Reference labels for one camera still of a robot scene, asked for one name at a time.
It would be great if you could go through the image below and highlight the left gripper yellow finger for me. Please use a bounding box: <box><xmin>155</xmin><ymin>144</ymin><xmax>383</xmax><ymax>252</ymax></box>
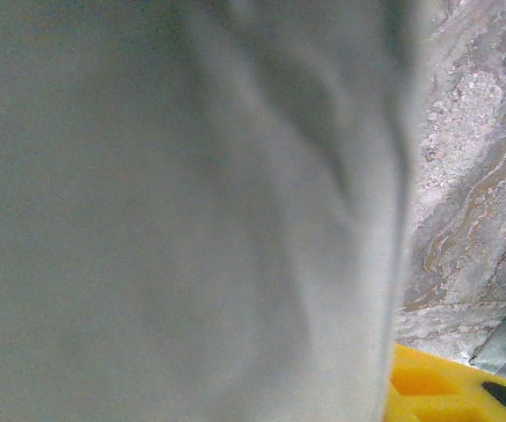
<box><xmin>387</xmin><ymin>342</ymin><xmax>506</xmax><ymax>422</ymax></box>

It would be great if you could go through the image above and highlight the white paper box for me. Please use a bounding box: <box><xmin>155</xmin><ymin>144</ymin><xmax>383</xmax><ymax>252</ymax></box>
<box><xmin>0</xmin><ymin>0</ymin><xmax>432</xmax><ymax>422</ymax></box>

